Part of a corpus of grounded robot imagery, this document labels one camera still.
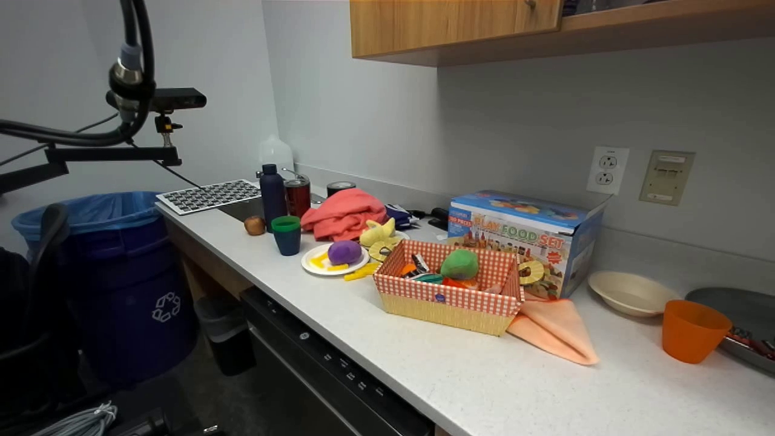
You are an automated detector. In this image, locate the yellow plush toy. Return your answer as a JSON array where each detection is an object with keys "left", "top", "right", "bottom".
[{"left": 346, "top": 218, "right": 403, "bottom": 281}]

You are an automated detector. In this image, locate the purple plush toy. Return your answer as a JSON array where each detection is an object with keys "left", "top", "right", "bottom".
[{"left": 327, "top": 241, "right": 362, "bottom": 264}]

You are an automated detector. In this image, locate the green plush toy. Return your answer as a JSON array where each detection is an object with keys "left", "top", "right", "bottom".
[{"left": 440, "top": 248, "right": 480, "bottom": 281}]

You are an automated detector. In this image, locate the red checkered basket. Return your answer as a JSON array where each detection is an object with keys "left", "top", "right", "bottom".
[{"left": 374, "top": 239, "right": 523, "bottom": 333}]

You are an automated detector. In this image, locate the brown round toy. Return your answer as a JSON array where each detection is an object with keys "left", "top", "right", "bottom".
[{"left": 245, "top": 216, "right": 266, "bottom": 234}]

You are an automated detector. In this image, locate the pineapple slice toy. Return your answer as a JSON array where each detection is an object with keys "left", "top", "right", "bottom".
[{"left": 519, "top": 258, "right": 546, "bottom": 285}]

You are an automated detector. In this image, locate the blue play food box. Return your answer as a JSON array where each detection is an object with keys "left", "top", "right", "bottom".
[{"left": 449, "top": 192, "right": 604, "bottom": 297}]

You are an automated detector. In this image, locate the wooden upper cabinet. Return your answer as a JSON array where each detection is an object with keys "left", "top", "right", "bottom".
[{"left": 350, "top": 0, "right": 775, "bottom": 68}]

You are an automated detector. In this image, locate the pink red cloth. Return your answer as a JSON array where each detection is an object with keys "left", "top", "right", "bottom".
[{"left": 300, "top": 188, "right": 387, "bottom": 241}]

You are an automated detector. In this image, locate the white plate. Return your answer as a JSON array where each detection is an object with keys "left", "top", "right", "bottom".
[{"left": 300, "top": 244, "right": 369, "bottom": 278}]

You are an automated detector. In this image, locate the green blue cup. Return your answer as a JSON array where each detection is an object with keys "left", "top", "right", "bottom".
[{"left": 271, "top": 216, "right": 300, "bottom": 257}]

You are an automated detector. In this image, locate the white dish rack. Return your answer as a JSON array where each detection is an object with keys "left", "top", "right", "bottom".
[{"left": 158, "top": 179, "right": 261, "bottom": 216}]

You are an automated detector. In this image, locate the black dishwasher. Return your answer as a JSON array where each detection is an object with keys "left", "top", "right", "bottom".
[{"left": 243, "top": 288, "right": 433, "bottom": 436}]

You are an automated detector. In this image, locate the orange napkin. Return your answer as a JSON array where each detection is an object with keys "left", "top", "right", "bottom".
[{"left": 508, "top": 301, "right": 599, "bottom": 366}]

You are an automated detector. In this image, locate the cream bowl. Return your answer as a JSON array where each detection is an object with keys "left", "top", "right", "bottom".
[{"left": 589, "top": 270, "right": 675, "bottom": 316}]

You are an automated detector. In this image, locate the blue recycling bin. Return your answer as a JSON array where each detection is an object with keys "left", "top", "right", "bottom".
[{"left": 12, "top": 192, "right": 196, "bottom": 384}]

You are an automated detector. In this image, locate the orange cup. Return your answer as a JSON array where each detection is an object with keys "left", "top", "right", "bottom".
[{"left": 662, "top": 301, "right": 731, "bottom": 363}]

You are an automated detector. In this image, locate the black chair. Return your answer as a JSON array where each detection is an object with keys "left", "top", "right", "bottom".
[{"left": 0, "top": 204, "right": 83, "bottom": 436}]

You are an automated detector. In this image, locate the grey plate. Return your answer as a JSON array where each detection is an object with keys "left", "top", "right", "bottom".
[{"left": 689, "top": 285, "right": 775, "bottom": 376}]

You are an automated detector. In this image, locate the white wall outlet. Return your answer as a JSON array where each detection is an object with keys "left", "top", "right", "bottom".
[{"left": 587, "top": 148, "right": 630, "bottom": 196}]

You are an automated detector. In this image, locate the black camera on stand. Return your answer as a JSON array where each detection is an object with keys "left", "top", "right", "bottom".
[{"left": 104, "top": 85, "right": 209, "bottom": 115}]

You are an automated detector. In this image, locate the beige wall plate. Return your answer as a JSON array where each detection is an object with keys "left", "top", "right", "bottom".
[{"left": 640, "top": 149, "right": 695, "bottom": 205}]

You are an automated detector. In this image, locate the black cable hose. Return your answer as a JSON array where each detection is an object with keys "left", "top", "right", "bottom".
[{"left": 0, "top": 0, "right": 158, "bottom": 149}]

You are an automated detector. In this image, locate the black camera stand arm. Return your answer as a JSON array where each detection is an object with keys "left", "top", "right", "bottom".
[{"left": 0, "top": 114, "right": 179, "bottom": 194}]

